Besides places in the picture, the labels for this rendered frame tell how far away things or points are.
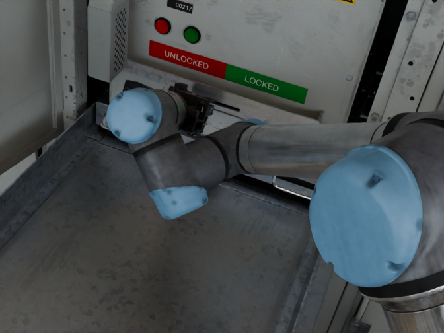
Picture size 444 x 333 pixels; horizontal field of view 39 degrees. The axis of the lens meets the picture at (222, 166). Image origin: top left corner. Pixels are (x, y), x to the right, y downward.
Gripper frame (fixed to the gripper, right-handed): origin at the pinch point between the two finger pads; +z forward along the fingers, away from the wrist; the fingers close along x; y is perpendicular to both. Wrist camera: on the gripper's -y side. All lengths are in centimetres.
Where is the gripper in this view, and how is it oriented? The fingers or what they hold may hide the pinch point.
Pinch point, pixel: (188, 106)
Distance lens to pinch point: 121.0
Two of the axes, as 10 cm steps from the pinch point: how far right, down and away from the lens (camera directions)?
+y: 9.3, 3.2, -1.9
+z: 2.4, -1.1, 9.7
